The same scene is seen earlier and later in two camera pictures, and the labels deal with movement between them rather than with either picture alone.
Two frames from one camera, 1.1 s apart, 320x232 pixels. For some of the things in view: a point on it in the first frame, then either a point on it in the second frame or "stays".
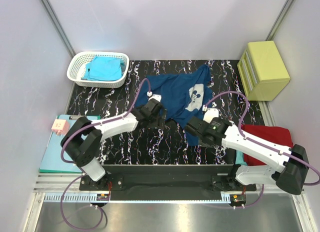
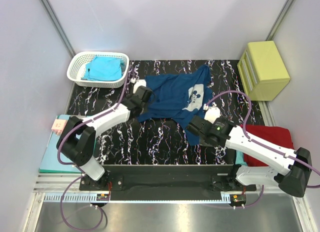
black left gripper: x=158 y=115 to x=146 y=96
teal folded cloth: x=240 y=159 stays
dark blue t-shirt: x=183 y=95 stays
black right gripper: x=200 y=142 stays
